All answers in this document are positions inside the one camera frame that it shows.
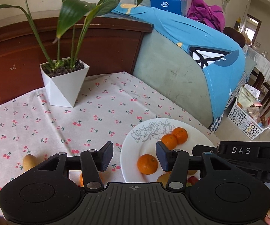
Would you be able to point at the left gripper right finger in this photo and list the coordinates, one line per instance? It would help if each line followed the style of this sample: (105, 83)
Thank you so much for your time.
(176, 162)

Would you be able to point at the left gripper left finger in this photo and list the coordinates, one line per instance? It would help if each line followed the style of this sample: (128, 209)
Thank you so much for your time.
(93, 162)

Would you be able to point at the orange mandarin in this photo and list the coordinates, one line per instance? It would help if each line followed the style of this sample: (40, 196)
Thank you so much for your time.
(147, 164)
(81, 179)
(180, 134)
(169, 141)

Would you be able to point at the red cherry tomato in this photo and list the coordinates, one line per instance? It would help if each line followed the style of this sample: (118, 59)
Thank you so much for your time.
(192, 180)

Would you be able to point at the white perforated basket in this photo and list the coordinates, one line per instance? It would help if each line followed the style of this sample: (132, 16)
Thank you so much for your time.
(245, 123)

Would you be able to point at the white plate with rose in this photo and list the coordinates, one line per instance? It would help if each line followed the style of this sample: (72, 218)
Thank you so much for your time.
(142, 140)

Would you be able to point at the houndstooth sofa cover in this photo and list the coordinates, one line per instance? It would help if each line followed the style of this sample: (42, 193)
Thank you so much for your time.
(215, 125)

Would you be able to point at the cherry print tablecloth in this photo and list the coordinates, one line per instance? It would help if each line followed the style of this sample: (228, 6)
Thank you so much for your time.
(107, 109)

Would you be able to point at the white geometric plant pot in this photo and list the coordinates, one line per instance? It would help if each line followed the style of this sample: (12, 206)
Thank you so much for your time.
(63, 90)

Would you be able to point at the grey-green sofa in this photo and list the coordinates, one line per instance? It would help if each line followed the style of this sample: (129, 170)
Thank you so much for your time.
(167, 68)

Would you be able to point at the white clothed dining table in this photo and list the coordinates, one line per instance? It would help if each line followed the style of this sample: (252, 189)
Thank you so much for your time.
(262, 63)

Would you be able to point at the blue printed blanket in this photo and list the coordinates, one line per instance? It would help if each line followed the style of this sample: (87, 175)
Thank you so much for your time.
(221, 58)

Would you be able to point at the green leafy plant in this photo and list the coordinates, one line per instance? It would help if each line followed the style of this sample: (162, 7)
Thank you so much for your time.
(71, 12)

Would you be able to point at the purple garment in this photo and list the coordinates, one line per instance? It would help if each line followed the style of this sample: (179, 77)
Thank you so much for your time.
(211, 16)

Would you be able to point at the blue carton box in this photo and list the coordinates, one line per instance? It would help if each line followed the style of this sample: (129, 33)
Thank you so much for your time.
(179, 7)

